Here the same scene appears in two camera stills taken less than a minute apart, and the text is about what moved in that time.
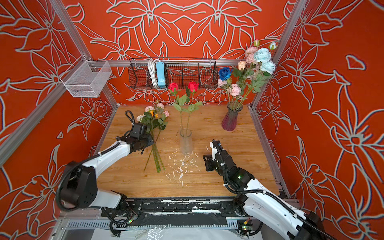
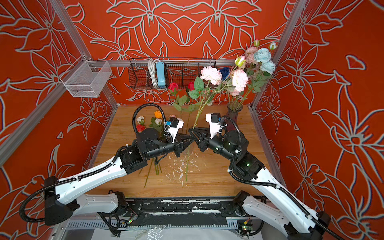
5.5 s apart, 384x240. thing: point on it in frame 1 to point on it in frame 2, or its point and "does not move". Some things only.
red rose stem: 173,88 does not move
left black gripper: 148,136 to 182,138
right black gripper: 208,163 to 205,141
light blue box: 160,73 does not move
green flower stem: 254,85 to 249,54
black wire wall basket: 180,71 does not move
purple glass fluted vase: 229,120 does not move
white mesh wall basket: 86,79 does not move
